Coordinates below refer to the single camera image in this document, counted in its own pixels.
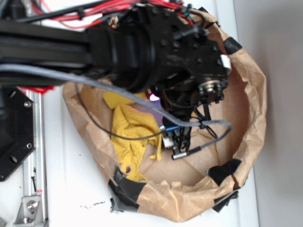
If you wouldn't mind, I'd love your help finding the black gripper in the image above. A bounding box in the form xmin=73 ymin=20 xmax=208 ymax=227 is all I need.
xmin=132 ymin=3 xmax=232 ymax=114

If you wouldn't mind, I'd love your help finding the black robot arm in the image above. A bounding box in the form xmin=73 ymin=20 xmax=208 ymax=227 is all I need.
xmin=0 ymin=4 xmax=230 ymax=110

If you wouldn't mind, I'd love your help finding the yellow knitted cloth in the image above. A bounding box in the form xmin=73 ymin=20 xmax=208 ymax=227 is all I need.
xmin=111 ymin=104 xmax=162 ymax=182

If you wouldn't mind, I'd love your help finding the brown paper bag basin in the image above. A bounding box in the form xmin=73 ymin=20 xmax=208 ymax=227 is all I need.
xmin=62 ymin=9 xmax=267 ymax=222

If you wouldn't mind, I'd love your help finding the thin black wire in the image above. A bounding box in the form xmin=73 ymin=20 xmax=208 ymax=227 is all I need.
xmin=74 ymin=82 xmax=166 ymax=140

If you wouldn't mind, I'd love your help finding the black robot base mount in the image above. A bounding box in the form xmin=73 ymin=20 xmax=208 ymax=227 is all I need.
xmin=0 ymin=87 xmax=35 ymax=182

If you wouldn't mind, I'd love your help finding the grey braided cable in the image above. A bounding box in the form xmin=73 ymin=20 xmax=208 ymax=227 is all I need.
xmin=0 ymin=63 xmax=233 ymax=159

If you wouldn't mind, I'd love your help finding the aluminium extrusion rail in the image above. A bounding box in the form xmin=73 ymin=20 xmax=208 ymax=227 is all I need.
xmin=13 ymin=89 xmax=49 ymax=227

